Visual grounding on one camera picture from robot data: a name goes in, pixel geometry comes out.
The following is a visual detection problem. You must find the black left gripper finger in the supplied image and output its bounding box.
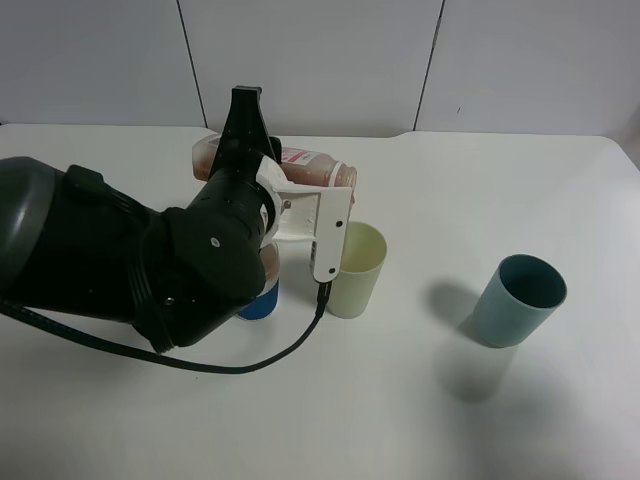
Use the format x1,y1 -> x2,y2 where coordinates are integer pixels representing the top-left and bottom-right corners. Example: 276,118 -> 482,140
209,86 -> 270,180

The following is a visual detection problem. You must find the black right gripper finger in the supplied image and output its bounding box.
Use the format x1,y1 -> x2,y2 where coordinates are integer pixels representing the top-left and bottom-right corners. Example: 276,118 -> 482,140
269,136 -> 282,163

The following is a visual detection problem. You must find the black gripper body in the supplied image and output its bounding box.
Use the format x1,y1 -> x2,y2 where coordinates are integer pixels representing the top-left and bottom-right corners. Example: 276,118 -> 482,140
188,149 -> 273,235

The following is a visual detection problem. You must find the clear drink bottle pink label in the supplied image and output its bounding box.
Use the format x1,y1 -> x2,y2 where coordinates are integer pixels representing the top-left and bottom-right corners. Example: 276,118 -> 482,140
192,133 -> 357,206

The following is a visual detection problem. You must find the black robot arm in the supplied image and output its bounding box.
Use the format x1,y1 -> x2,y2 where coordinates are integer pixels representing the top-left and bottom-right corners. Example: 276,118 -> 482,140
1,86 -> 275,353

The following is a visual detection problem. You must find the blue sleeved paper cup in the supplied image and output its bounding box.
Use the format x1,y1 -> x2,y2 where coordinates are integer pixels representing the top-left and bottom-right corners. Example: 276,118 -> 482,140
238,242 -> 280,321

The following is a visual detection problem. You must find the pale yellow cup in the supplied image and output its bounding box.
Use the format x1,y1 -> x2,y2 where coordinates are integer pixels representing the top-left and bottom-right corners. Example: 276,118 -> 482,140
328,221 -> 388,319

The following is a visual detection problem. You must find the teal blue cup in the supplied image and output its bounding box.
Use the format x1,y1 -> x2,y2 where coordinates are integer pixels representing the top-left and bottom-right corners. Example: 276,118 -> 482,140
472,254 -> 568,348

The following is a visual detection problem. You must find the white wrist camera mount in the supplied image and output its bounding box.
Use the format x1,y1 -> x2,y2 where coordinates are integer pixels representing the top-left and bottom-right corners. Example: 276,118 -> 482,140
256,156 -> 353,283

